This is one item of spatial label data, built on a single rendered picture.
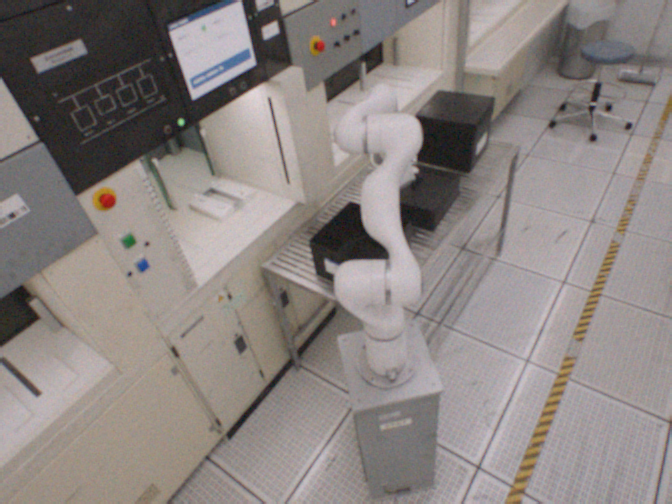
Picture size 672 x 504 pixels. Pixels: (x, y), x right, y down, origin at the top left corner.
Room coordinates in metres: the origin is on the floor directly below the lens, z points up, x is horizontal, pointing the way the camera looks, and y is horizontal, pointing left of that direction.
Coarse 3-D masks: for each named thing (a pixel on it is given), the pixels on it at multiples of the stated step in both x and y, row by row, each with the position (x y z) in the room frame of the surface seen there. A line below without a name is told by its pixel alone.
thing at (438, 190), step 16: (432, 176) 1.63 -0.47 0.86; (448, 176) 1.61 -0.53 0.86; (400, 192) 1.56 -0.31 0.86; (416, 192) 1.54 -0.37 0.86; (432, 192) 1.52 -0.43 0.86; (448, 192) 1.51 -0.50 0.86; (400, 208) 1.49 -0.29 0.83; (416, 208) 1.44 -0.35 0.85; (432, 208) 1.42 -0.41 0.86; (448, 208) 1.51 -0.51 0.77; (416, 224) 1.44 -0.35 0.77; (432, 224) 1.40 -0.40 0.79
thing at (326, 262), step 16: (352, 208) 1.45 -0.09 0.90; (336, 224) 1.38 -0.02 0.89; (352, 224) 1.45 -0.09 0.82; (320, 240) 1.30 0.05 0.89; (336, 240) 1.37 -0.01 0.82; (352, 240) 1.41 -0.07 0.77; (368, 240) 1.37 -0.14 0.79; (320, 256) 1.22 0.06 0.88; (336, 256) 1.17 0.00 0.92; (352, 256) 1.31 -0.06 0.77; (368, 256) 1.30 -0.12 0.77; (384, 256) 1.13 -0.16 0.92; (320, 272) 1.23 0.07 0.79
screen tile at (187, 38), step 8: (200, 24) 1.43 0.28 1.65; (184, 32) 1.39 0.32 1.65; (192, 32) 1.40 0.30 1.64; (200, 32) 1.43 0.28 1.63; (208, 32) 1.45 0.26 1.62; (176, 40) 1.36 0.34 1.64; (184, 40) 1.38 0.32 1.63; (192, 40) 1.40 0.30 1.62; (200, 40) 1.42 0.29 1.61; (208, 40) 1.44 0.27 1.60; (184, 48) 1.37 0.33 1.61; (208, 48) 1.43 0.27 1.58; (192, 56) 1.39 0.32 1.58; (200, 56) 1.41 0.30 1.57; (208, 56) 1.43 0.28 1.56; (216, 56) 1.45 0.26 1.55; (184, 64) 1.36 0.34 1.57; (192, 64) 1.38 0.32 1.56; (200, 64) 1.40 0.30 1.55
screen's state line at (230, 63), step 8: (248, 48) 1.55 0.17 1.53; (232, 56) 1.49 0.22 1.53; (240, 56) 1.52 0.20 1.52; (248, 56) 1.54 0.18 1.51; (224, 64) 1.46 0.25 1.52; (232, 64) 1.49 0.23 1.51; (208, 72) 1.41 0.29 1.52; (216, 72) 1.44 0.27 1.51; (224, 72) 1.46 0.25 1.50; (192, 80) 1.37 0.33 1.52; (200, 80) 1.39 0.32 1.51; (208, 80) 1.41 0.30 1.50; (192, 88) 1.36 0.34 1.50
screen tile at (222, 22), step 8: (216, 16) 1.48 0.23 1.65; (224, 16) 1.50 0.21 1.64; (232, 16) 1.52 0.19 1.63; (240, 16) 1.55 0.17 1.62; (216, 24) 1.47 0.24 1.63; (224, 24) 1.50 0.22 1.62; (232, 24) 1.52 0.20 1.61; (240, 24) 1.54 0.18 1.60; (216, 32) 1.47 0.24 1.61; (240, 32) 1.54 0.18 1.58; (216, 40) 1.46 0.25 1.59; (224, 40) 1.48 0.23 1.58; (232, 40) 1.51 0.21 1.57; (240, 40) 1.53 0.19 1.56; (224, 48) 1.48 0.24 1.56; (232, 48) 1.50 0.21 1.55
